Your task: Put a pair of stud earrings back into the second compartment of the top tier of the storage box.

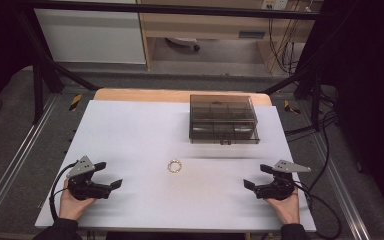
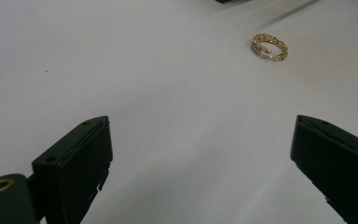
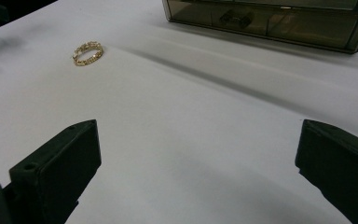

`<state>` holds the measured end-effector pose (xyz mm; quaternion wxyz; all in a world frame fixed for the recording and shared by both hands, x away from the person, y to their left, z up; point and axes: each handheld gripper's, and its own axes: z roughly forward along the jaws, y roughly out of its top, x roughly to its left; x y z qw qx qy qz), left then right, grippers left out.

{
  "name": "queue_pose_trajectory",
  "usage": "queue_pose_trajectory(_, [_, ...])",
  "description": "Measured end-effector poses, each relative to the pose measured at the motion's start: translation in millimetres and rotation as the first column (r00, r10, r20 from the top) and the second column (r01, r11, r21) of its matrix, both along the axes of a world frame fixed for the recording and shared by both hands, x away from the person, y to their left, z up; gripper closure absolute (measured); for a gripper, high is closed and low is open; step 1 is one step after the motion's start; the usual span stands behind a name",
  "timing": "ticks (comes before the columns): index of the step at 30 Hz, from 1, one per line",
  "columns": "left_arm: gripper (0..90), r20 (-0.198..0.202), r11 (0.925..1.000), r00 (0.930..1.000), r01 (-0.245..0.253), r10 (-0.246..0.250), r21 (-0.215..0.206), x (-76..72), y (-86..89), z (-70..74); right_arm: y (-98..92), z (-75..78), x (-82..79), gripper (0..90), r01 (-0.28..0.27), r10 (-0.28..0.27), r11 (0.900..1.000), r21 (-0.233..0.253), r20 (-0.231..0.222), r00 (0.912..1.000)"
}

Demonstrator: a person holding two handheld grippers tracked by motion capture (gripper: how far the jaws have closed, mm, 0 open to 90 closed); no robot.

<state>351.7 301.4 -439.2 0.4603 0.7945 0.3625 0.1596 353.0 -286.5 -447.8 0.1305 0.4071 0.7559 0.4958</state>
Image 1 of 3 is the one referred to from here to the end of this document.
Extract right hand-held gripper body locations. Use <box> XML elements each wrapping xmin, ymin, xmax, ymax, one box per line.
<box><xmin>254</xmin><ymin>159</ymin><xmax>312</xmax><ymax>202</ymax></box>

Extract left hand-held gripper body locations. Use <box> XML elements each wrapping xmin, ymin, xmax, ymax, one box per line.
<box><xmin>66</xmin><ymin>155</ymin><xmax>112</xmax><ymax>202</ymax></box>

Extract gold bead bracelet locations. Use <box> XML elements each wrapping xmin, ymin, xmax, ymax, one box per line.
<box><xmin>167</xmin><ymin>159</ymin><xmax>183</xmax><ymax>174</ymax></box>

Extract smoky clear compartment box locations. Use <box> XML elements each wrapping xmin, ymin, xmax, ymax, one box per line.
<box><xmin>188</xmin><ymin>93</ymin><xmax>261</xmax><ymax>146</ymax></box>

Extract person's left hand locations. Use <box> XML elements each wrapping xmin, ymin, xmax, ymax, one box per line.
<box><xmin>58</xmin><ymin>178</ymin><xmax>98</xmax><ymax>222</ymax></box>

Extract person's right hand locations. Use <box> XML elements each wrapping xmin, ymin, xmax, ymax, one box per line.
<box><xmin>265</xmin><ymin>186</ymin><xmax>301</xmax><ymax>225</ymax></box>

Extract white table cover sheet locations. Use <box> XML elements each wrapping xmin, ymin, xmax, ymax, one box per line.
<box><xmin>34</xmin><ymin>99</ymin><xmax>318</xmax><ymax>234</ymax></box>

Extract yellow black tape strip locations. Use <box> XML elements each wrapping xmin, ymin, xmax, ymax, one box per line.
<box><xmin>283</xmin><ymin>99</ymin><xmax>302</xmax><ymax>115</ymax></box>
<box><xmin>68</xmin><ymin>93</ymin><xmax>83</xmax><ymax>112</ymax></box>

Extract wooden table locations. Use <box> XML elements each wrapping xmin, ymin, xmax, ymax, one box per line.
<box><xmin>92</xmin><ymin>87</ymin><xmax>273</xmax><ymax>107</ymax></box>

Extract black curtain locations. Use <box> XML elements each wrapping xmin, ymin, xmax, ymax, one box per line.
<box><xmin>321</xmin><ymin>0</ymin><xmax>384</xmax><ymax>229</ymax></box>
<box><xmin>0</xmin><ymin>0</ymin><xmax>36</xmax><ymax>121</ymax></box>

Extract white cabinet panel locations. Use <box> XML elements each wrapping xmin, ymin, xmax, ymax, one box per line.
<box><xmin>34</xmin><ymin>0</ymin><xmax>147</xmax><ymax>65</ymax></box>

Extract office chair base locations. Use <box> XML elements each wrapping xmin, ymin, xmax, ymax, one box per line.
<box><xmin>164</xmin><ymin>36</ymin><xmax>202</xmax><ymax>53</ymax></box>

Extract light wooden desk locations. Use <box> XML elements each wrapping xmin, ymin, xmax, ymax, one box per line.
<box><xmin>135</xmin><ymin>0</ymin><xmax>325</xmax><ymax>72</ymax></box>

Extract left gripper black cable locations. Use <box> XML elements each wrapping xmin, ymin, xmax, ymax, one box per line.
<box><xmin>48</xmin><ymin>162</ymin><xmax>78</xmax><ymax>222</ymax></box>

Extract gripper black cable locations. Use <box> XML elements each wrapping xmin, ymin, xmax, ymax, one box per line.
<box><xmin>48</xmin><ymin>162</ymin><xmax>78</xmax><ymax>222</ymax></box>
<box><xmin>292</xmin><ymin>181</ymin><xmax>343</xmax><ymax>240</ymax></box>

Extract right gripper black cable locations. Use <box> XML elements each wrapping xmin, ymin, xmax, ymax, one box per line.
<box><xmin>292</xmin><ymin>181</ymin><xmax>343</xmax><ymax>240</ymax></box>

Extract aluminium floor rail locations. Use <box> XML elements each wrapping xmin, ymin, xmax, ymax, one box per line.
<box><xmin>0</xmin><ymin>95</ymin><xmax>60</xmax><ymax>232</ymax></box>
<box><xmin>312</xmin><ymin>132</ymin><xmax>372</xmax><ymax>240</ymax></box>

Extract black floor cables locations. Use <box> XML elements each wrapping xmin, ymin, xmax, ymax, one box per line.
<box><xmin>284</xmin><ymin>94</ymin><xmax>339</xmax><ymax>194</ymax></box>

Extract bundle of hanging cables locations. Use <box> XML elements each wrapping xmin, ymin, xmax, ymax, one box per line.
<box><xmin>267</xmin><ymin>0</ymin><xmax>314</xmax><ymax>77</ymax></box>

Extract wall power socket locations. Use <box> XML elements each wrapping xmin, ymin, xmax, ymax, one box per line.
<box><xmin>260</xmin><ymin>0</ymin><xmax>290</xmax><ymax>11</ymax></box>

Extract black metal frame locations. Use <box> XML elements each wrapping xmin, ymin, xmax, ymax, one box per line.
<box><xmin>11</xmin><ymin>0</ymin><xmax>339</xmax><ymax>126</ymax></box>

